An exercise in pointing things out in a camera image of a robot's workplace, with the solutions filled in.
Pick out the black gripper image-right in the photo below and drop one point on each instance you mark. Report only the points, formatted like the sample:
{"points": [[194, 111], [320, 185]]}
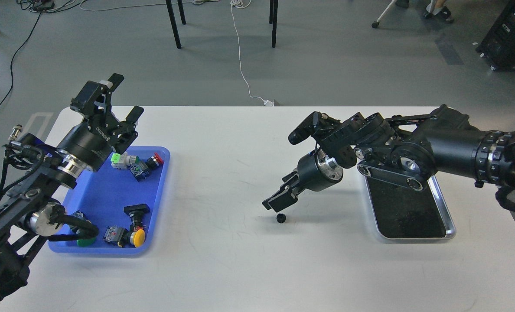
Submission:
{"points": [[315, 171]]}

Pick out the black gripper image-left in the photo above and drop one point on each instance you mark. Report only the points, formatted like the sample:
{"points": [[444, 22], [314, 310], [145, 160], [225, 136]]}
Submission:
{"points": [[92, 145]]}

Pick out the small black gear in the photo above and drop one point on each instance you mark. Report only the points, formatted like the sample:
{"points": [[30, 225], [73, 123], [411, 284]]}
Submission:
{"points": [[281, 218]]}

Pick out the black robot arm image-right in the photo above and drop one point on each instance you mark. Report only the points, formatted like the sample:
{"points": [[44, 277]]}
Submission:
{"points": [[403, 151]]}

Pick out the blue plastic tray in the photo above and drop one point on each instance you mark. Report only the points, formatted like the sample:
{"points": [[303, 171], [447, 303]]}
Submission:
{"points": [[102, 196]]}

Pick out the silver metal tray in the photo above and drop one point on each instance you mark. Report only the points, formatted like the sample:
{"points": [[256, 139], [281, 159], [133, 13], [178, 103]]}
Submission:
{"points": [[407, 216]]}

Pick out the black table leg left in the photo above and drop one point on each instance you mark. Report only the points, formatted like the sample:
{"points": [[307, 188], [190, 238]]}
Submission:
{"points": [[172, 18]]}

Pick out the black table leg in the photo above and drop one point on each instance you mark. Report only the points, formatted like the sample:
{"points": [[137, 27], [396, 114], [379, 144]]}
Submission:
{"points": [[273, 13], [172, 18]]}

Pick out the black table leg right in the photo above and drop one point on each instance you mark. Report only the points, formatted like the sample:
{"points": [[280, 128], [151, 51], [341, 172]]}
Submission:
{"points": [[273, 13]]}

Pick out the black equipment case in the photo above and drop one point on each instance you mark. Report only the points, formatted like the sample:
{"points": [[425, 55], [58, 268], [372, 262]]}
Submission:
{"points": [[498, 46]]}

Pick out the light green terminal switch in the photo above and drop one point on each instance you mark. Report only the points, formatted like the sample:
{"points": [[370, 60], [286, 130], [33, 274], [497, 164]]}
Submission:
{"points": [[123, 161]]}

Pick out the blue green switch block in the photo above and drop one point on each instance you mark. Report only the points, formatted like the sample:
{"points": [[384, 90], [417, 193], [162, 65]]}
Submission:
{"points": [[140, 171]]}

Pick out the red push button switch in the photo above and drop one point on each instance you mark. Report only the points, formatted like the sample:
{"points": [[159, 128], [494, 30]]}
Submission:
{"points": [[154, 162]]}

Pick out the black push button switch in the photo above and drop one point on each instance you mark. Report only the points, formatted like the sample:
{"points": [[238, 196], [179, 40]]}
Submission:
{"points": [[136, 213]]}

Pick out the yellow push button switch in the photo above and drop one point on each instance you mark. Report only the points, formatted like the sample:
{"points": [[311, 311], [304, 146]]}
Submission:
{"points": [[134, 238]]}

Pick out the green push button switch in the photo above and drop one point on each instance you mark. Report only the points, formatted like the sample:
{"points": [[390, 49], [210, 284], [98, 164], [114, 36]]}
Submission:
{"points": [[84, 242]]}

